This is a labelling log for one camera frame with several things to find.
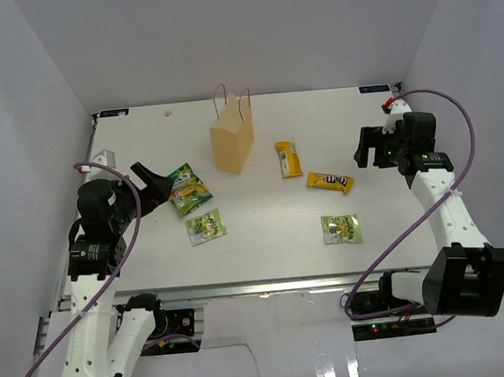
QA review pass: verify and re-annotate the left green Himalaya sachet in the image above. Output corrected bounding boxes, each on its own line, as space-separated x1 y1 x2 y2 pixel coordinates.
186 208 228 247

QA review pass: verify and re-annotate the green himalaya sachet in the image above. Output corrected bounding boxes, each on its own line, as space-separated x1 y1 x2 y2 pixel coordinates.
321 214 362 244
186 208 228 247

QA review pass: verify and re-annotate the right blue corner label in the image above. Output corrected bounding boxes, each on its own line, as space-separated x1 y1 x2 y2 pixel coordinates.
358 84 390 94

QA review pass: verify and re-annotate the blue corner label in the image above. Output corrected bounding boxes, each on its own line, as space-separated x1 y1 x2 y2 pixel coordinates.
358 84 390 94
99 109 129 118

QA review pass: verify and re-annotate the green yellow snack bag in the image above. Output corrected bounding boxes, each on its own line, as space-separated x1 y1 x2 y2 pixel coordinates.
169 163 213 217

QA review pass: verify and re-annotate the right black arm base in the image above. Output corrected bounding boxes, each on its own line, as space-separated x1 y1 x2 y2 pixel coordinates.
350 290 436 343

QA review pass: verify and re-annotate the right green Himalaya sachet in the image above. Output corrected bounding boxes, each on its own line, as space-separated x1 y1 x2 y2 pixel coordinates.
321 214 362 244

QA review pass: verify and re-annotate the left blue corner label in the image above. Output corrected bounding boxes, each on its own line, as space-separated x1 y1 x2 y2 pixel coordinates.
99 109 129 118

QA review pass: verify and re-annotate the aluminium table front rail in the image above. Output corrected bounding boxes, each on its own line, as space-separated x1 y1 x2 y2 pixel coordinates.
56 264 434 315

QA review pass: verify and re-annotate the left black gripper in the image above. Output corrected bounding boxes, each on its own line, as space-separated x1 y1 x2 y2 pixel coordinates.
105 158 178 233

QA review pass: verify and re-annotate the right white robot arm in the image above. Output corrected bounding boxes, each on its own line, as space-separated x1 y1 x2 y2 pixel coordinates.
354 112 504 317

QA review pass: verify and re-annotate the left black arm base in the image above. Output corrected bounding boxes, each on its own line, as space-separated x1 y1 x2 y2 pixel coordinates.
149 308 195 340

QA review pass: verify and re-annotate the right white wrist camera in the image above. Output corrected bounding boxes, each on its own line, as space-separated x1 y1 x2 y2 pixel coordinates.
382 98 412 134

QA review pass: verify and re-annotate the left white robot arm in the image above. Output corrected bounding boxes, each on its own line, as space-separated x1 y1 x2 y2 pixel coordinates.
59 163 174 377

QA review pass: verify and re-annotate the yellow M&M candy pack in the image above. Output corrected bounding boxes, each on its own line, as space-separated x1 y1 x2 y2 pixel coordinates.
307 171 354 194

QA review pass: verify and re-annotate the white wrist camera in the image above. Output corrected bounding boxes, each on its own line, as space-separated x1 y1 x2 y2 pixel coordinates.
77 149 117 173
382 98 412 134

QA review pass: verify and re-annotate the yellow wrapped snack bar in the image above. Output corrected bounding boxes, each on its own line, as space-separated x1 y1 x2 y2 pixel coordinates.
274 141 303 178

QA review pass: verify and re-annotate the brown paper bag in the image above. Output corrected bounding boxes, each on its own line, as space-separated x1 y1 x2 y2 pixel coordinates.
209 83 255 175

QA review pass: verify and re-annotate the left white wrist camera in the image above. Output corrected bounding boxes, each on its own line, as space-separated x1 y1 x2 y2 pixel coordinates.
77 149 117 173

